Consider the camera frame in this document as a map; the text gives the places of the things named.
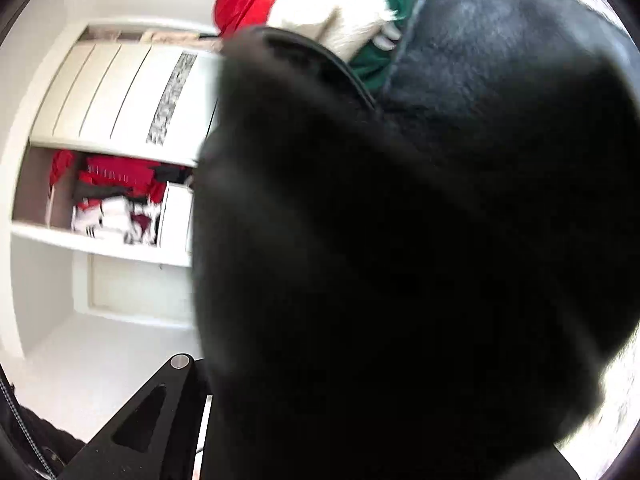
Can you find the black leather jacket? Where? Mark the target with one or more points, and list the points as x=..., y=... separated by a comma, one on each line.
x=400, y=260

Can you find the red quilt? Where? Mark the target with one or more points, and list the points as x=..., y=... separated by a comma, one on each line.
x=245, y=0

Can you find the white fluffy folded garment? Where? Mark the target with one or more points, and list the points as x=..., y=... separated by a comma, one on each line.
x=320, y=15

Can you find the white box on shelf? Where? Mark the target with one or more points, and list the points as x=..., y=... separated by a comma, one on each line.
x=175, y=217

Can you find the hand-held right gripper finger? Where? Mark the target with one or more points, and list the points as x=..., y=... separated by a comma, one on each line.
x=175, y=385

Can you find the white wardrobe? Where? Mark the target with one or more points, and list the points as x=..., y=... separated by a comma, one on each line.
x=50, y=270

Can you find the dark cloth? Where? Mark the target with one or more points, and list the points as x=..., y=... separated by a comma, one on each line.
x=40, y=440

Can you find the green folded garment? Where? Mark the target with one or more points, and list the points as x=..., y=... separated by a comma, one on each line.
x=372, y=67

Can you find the red hanging coat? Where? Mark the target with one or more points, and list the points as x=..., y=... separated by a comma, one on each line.
x=115, y=172

